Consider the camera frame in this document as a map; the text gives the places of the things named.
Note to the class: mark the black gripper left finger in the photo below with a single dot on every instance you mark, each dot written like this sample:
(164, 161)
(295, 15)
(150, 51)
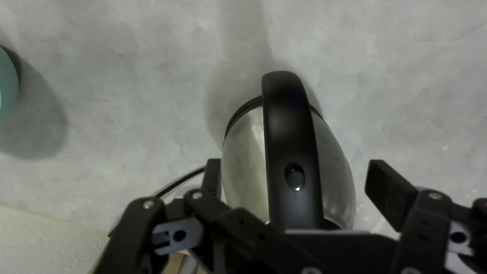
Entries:
(130, 238)

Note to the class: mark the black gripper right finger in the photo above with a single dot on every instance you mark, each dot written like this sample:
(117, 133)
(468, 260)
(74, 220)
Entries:
(426, 229)

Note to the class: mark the stainless steel electric kettle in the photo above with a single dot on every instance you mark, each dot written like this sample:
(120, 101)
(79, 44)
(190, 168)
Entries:
(289, 127)

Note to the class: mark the teal bowl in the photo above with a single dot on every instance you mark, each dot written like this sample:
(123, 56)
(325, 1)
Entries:
(6, 85)

